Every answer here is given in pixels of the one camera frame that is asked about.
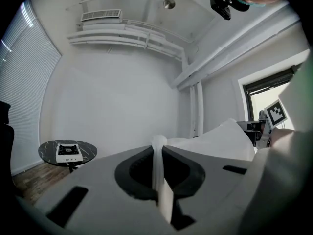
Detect white ceiling pipes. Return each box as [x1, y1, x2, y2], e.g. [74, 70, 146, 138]
[67, 21, 190, 63]

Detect person's right forearm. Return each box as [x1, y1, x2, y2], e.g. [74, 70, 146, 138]
[270, 128, 296, 154]

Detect white clothes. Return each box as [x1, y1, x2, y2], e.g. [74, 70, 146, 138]
[151, 118, 256, 225]

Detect black framed window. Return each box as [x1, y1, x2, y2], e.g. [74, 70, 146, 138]
[238, 64, 303, 132]

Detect person's white shirt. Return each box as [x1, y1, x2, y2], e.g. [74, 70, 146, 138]
[234, 55, 313, 235]

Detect white portable gas stove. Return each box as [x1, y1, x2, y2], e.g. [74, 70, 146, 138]
[55, 143, 83, 163]

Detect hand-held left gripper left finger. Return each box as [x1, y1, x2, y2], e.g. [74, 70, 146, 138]
[34, 144, 172, 235]

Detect round black marble table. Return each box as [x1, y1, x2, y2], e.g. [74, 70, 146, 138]
[38, 140, 98, 173]

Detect white vertical wall pipes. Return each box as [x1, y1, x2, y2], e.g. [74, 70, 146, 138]
[189, 81, 204, 138]

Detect white window blinds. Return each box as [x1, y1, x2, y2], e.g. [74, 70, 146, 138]
[0, 2, 62, 173]

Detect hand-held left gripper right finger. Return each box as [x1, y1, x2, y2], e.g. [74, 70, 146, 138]
[163, 145, 254, 235]

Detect white ceiling air vent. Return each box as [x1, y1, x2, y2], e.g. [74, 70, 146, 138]
[80, 8, 123, 22]

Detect black head-worn camera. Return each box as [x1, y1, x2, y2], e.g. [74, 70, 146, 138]
[209, 0, 232, 21]

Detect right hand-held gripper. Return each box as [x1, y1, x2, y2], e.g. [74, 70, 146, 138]
[260, 101, 288, 148]

